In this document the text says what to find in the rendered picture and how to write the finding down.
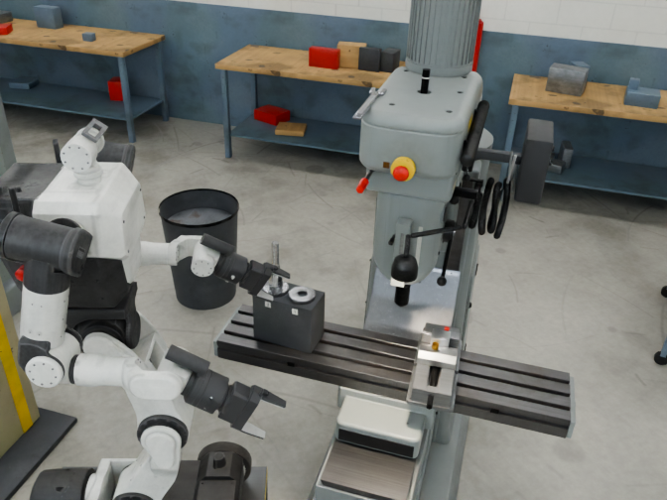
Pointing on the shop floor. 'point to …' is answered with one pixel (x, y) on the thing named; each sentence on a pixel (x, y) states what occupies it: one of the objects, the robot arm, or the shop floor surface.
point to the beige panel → (22, 415)
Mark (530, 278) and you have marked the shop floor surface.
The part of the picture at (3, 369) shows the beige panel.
